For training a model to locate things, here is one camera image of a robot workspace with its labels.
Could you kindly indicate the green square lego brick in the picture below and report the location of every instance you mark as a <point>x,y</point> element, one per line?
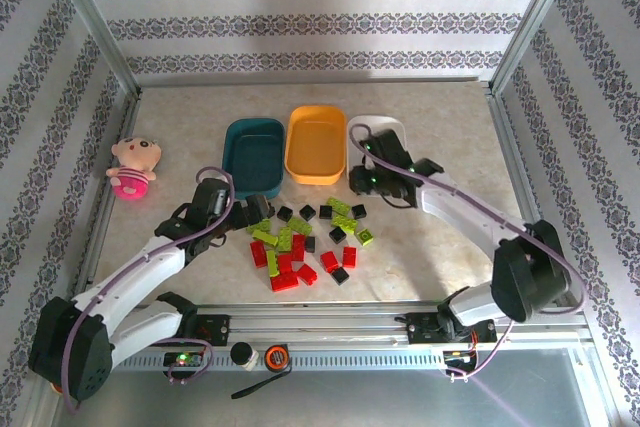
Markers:
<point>365,237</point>

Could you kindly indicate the teal plastic container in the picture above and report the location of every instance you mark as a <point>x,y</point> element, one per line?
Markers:
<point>252,157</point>

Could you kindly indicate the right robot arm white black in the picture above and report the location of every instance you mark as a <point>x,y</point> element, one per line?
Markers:
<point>465,212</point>

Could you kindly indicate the yellow plastic container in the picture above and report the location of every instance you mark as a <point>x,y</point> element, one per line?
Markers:
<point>315,147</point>

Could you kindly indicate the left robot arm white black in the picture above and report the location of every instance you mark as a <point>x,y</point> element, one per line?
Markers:
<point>125,272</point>

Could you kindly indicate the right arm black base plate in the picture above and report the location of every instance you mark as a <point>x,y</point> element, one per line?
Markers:
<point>425,329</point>

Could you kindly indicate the circuit board with green light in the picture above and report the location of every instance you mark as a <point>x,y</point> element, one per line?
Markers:
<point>182,359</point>

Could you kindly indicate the red lego brick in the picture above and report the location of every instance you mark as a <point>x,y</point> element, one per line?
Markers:
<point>257,251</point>
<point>349,257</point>
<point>306,273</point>
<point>285,281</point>
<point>285,263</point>
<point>298,247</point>
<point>329,261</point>

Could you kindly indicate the aluminium frame rail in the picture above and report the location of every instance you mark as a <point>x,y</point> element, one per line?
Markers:
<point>300,81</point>
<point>129,117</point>
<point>510,147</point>

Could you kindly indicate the pink plush doll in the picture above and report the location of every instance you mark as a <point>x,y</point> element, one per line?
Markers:
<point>132,167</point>

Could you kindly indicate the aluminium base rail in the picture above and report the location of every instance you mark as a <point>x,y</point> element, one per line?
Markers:
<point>325,322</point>

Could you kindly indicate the aluminium frame post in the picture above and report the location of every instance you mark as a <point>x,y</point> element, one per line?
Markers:
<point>95,22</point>
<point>530,22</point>

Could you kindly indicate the white plastic container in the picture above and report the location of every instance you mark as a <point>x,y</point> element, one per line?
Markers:
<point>380,122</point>

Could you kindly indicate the black square lego brick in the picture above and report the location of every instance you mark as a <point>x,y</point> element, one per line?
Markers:
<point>307,212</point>
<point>358,211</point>
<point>284,213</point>
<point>325,212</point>
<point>340,275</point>
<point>310,244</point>
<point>337,234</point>

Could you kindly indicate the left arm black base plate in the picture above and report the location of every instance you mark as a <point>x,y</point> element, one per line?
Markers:
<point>215,329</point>

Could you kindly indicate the black capped small bottle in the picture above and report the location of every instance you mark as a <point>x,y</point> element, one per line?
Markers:
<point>244,354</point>

